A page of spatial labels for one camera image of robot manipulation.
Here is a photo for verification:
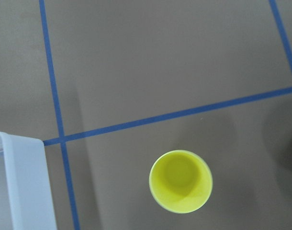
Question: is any yellow plastic cup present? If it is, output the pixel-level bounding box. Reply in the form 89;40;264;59
148;149;213;214

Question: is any clear plastic storage box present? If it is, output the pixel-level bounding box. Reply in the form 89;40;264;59
0;132;57;230

